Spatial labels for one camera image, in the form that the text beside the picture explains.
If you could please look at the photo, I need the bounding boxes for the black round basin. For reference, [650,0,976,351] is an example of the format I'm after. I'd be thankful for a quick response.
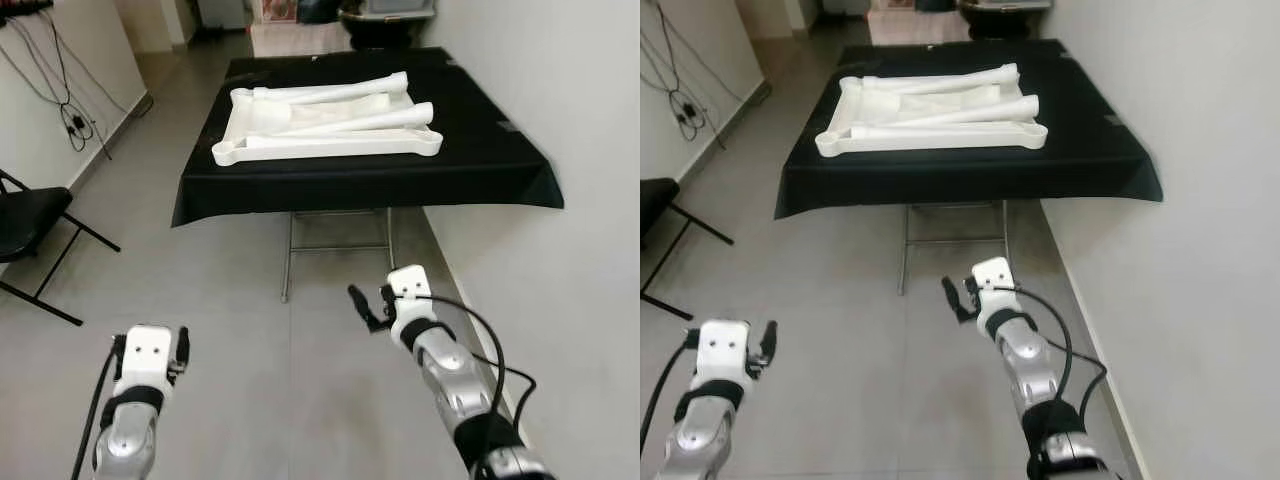
[338,5,438,49]
[958,3,1053,41]

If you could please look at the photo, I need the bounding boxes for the white plastic children table top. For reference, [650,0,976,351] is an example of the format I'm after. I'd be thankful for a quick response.
[212,72,444,167]
[815,63,1049,158]

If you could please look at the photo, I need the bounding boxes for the black folding chair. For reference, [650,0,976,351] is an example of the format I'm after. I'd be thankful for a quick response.
[640,177,734,322]
[0,168,122,328]

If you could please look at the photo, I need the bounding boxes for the black cable with adapter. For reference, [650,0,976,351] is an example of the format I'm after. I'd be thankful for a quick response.
[0,10,113,161]
[640,0,716,141]

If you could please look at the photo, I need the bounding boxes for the black tablecloth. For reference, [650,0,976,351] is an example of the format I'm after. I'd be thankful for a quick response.
[774,40,1164,220]
[171,47,565,228]

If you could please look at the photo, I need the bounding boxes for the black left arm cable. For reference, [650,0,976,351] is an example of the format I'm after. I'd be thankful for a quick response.
[640,340,696,480]
[70,338,123,480]

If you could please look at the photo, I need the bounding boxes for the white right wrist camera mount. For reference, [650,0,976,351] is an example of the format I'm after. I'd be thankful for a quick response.
[385,265,434,343]
[972,257,1021,331]

